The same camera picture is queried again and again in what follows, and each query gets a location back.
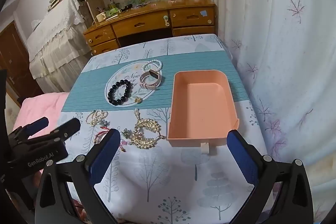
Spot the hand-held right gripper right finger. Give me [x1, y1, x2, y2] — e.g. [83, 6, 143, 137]
[226, 129, 314, 224]

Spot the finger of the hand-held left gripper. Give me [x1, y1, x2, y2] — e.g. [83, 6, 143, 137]
[16, 118, 81, 148]
[7, 117, 49, 141]

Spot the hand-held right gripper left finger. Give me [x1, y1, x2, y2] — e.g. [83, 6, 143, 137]
[35, 128, 121, 224]

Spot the pearl hair ornament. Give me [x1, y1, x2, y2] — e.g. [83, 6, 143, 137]
[85, 109, 109, 126]

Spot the black bead bracelet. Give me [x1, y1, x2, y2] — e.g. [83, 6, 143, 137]
[108, 80, 132, 105]

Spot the pink plastic tray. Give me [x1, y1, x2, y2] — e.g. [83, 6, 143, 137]
[167, 70, 240, 155]

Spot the pink smart watch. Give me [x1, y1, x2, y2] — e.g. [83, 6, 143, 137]
[140, 69, 162, 90]

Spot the tree print tablecloth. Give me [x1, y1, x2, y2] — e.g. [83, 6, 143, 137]
[56, 34, 268, 224]

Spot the brown wooden door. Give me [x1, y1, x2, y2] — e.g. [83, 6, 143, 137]
[0, 21, 44, 109]

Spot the white lace furniture cover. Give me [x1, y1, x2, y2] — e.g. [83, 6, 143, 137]
[26, 0, 91, 93]

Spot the white desk box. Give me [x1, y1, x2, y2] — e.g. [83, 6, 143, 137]
[96, 10, 110, 22]

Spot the white floral curtain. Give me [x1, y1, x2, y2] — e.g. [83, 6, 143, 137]
[203, 0, 336, 216]

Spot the wooden desk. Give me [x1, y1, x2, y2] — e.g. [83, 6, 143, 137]
[83, 0, 216, 56]

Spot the white pearl bracelet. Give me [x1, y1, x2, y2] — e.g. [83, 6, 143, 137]
[141, 60, 163, 72]

